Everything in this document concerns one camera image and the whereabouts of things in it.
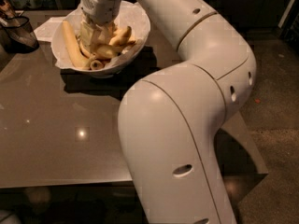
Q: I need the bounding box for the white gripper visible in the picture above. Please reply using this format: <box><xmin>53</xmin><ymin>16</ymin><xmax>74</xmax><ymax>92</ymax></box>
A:
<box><xmin>80</xmin><ymin>0</ymin><xmax>121</xmax><ymax>52</ymax></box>

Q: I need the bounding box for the long pale banana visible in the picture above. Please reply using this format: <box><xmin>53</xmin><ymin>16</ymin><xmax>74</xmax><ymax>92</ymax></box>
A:
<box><xmin>62</xmin><ymin>21</ymin><xmax>91</xmax><ymax>70</ymax></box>

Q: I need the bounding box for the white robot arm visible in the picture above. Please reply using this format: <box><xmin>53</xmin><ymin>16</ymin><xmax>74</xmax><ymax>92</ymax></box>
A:
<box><xmin>81</xmin><ymin>0</ymin><xmax>256</xmax><ymax>224</ymax></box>

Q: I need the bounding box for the yellow banana lower right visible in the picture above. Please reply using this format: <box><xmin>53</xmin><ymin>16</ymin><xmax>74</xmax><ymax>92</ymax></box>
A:
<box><xmin>79</xmin><ymin>42</ymin><xmax>135</xmax><ymax>60</ymax></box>

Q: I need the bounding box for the curved yellow banana on top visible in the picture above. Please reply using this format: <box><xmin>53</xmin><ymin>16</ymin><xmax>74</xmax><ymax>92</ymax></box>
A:
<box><xmin>109</xmin><ymin>26</ymin><xmax>132</xmax><ymax>47</ymax></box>

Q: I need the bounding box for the white paper bowl liner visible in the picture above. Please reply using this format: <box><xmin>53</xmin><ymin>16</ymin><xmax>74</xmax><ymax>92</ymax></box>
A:
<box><xmin>55</xmin><ymin>0</ymin><xmax>151</xmax><ymax>71</ymax></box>

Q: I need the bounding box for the white bowl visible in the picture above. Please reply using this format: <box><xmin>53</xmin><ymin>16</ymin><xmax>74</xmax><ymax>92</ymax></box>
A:
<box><xmin>50</xmin><ymin>0</ymin><xmax>152</xmax><ymax>79</ymax></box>

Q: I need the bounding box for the white paper sheet on table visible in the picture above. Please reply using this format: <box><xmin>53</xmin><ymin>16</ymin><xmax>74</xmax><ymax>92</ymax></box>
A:
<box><xmin>35</xmin><ymin>17</ymin><xmax>64</xmax><ymax>42</ymax></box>

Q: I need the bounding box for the black mesh basket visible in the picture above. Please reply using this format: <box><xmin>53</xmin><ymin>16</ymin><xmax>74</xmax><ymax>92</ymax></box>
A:
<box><xmin>0</xmin><ymin>16</ymin><xmax>39</xmax><ymax>53</ymax></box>

